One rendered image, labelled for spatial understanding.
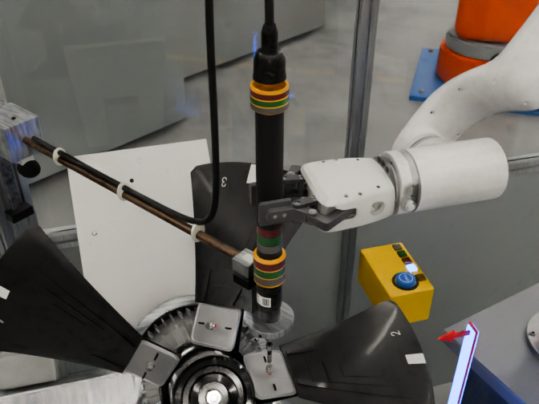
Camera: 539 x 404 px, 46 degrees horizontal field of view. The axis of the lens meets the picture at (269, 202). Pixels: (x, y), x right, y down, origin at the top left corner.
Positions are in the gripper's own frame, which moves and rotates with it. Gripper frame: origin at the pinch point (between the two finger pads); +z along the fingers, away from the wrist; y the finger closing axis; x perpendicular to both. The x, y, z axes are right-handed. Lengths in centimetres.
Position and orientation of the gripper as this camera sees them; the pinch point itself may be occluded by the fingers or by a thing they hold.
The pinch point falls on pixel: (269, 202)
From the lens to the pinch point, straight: 79.6
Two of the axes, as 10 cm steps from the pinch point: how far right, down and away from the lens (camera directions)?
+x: 0.1, -8.2, -5.7
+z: -9.6, 1.5, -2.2
